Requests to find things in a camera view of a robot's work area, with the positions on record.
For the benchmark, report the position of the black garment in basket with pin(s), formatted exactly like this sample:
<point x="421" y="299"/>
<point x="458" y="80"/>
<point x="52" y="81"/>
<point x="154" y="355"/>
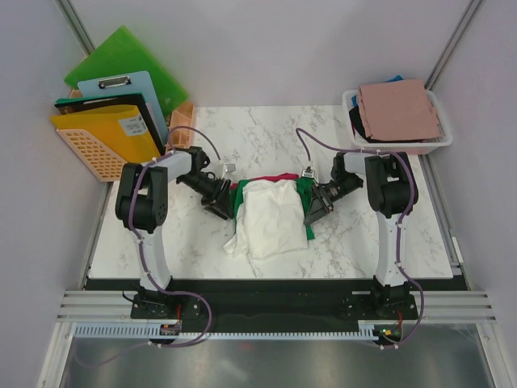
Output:
<point x="357" y="123"/>

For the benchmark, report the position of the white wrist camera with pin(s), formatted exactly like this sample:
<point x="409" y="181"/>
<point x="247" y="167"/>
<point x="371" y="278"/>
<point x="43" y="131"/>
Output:
<point x="309" y="173"/>
<point x="226" y="169"/>

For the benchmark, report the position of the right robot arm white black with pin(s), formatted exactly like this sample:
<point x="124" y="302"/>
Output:
<point x="392" y="193"/>

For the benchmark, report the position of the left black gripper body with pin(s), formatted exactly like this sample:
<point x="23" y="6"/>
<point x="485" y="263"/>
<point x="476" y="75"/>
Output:
<point x="213" y="200"/>

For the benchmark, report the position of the orange mesh file holder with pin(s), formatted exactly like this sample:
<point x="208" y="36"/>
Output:
<point x="105" y="164"/>

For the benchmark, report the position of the green plastic board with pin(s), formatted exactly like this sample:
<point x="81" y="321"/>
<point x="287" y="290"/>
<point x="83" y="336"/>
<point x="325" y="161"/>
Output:
<point x="123" y="53"/>

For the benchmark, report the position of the yellow folder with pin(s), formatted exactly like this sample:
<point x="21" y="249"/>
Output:
<point x="122" y="128"/>

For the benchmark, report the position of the red t shirt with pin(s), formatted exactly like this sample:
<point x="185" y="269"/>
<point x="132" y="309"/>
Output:
<point x="276" y="178"/>

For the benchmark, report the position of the black folder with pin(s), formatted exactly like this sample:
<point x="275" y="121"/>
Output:
<point x="67" y="106"/>

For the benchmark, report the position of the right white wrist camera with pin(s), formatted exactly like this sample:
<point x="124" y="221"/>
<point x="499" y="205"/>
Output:
<point x="309" y="173"/>

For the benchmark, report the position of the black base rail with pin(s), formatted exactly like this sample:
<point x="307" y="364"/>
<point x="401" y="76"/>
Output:
<point x="268" y="305"/>

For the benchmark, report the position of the light blue clipboard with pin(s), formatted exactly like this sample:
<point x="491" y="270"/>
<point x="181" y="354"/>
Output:
<point x="129" y="83"/>

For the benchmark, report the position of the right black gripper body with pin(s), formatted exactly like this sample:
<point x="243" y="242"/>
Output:
<point x="322" y="198"/>

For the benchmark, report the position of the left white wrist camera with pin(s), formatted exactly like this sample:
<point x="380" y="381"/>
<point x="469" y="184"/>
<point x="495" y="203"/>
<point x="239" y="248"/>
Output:
<point x="226" y="169"/>

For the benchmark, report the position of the white cable duct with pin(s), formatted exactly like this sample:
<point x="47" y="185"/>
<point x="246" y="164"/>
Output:
<point x="162" y="331"/>

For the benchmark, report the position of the white printed t shirt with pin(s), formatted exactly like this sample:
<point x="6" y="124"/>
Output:
<point x="269" y="221"/>

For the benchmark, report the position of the pink folded t shirt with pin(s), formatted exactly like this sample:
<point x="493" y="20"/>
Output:
<point x="397" y="111"/>

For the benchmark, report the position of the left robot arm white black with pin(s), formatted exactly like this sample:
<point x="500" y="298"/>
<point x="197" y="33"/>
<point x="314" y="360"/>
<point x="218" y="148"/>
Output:
<point x="142" y="204"/>

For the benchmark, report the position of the peach compartment organizer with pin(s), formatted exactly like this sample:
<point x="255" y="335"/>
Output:
<point x="182" y="117"/>

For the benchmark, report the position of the green t shirt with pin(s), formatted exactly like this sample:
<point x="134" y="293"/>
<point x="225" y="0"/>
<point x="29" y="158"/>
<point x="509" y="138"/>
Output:
<point x="302" y="188"/>

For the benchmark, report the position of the white laundry basket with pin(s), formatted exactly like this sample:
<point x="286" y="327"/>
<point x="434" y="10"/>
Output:
<point x="416" y="148"/>

